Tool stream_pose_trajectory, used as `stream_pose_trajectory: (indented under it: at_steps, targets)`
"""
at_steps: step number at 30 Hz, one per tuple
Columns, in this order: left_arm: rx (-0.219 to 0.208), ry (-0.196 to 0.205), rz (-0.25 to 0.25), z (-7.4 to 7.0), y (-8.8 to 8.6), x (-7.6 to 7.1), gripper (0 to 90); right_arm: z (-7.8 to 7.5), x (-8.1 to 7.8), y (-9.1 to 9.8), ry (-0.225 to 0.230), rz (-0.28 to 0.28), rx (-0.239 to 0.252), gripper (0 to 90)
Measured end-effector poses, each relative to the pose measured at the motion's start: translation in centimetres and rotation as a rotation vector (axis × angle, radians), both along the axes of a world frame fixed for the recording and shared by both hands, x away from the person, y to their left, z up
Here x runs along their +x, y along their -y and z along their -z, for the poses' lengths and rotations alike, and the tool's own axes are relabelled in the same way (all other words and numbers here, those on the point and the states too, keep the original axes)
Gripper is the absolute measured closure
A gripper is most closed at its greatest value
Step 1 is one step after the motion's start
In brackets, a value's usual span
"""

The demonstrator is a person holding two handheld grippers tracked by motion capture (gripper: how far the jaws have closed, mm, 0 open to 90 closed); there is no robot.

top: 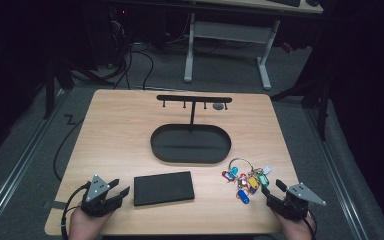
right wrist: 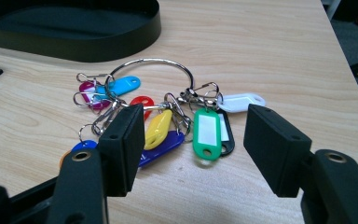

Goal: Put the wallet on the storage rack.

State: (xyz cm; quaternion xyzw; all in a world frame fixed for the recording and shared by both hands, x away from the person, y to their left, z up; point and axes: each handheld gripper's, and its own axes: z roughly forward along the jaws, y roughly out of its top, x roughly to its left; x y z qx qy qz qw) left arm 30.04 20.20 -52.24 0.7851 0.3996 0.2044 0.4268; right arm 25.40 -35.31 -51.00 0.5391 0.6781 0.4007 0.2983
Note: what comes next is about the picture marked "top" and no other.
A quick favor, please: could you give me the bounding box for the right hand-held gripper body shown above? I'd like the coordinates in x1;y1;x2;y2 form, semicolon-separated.
267;182;327;221

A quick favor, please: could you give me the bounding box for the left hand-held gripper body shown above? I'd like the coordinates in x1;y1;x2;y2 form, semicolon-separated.
80;174;118;218

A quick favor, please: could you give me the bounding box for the key ring with coloured tags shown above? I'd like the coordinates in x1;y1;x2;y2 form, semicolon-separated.
221;157;274;205

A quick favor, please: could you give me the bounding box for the black textured wallet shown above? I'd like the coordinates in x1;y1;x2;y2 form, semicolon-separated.
133;171;196;207

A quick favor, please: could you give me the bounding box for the black key rack with oval tray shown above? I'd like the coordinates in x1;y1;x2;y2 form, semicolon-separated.
149;94;233;165

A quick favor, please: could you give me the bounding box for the person's right hand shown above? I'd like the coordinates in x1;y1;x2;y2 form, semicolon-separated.
273;211;316;240

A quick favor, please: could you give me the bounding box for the person's left hand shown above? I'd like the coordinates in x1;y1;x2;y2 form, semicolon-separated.
67;207;114;240

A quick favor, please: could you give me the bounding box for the black metal stand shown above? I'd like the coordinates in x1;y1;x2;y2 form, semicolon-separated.
270;74;332;142
42;58;76;120

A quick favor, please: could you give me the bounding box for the white-legged wooden desk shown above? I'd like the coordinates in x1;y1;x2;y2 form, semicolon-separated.
183;0;324;91

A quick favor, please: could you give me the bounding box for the black keyboard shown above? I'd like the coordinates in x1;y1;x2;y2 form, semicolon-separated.
267;0;302;8

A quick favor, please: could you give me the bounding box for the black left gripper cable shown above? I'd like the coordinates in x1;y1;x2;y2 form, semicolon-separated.
60;181;92;240

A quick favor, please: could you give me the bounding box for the metal floor rail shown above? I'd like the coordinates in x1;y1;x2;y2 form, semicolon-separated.
0;89;68;240
303;107;370;240

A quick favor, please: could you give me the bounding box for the black floor cable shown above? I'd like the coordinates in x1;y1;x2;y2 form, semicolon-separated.
52;114;85;183

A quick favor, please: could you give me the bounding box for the bundle of black cables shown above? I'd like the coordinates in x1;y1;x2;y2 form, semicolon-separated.
108;19;155;91

